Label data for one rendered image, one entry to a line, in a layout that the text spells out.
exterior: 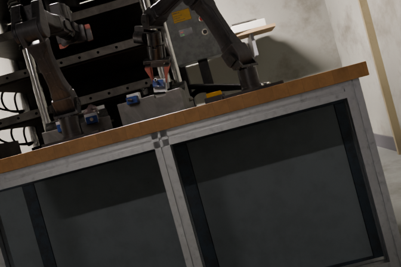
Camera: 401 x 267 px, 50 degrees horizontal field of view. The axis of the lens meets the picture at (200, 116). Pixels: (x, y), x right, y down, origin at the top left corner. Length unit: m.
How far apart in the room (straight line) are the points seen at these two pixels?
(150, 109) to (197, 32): 0.98
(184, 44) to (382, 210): 1.64
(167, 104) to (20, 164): 0.64
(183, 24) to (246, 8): 2.20
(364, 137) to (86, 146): 0.78
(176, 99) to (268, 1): 3.21
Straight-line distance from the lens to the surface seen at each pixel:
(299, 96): 1.22
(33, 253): 1.93
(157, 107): 1.70
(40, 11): 1.40
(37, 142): 3.42
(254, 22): 4.24
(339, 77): 1.22
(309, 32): 4.78
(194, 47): 2.57
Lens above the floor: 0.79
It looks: 1 degrees down
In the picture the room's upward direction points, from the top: 15 degrees counter-clockwise
